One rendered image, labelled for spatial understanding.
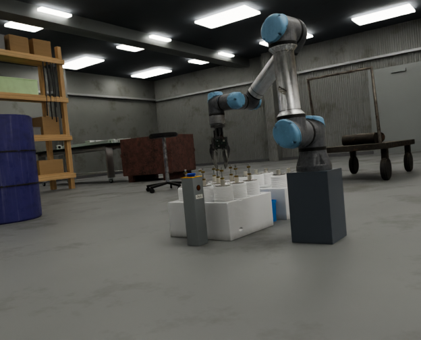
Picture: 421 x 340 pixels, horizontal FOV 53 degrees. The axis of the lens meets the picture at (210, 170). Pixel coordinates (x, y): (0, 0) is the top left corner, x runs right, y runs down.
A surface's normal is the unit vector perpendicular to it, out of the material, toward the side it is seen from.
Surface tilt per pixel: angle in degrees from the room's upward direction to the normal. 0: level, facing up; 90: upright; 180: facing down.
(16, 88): 90
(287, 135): 98
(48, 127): 90
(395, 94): 90
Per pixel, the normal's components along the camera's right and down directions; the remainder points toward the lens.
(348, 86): -0.58, 0.08
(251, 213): 0.77, -0.04
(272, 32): -0.72, -0.04
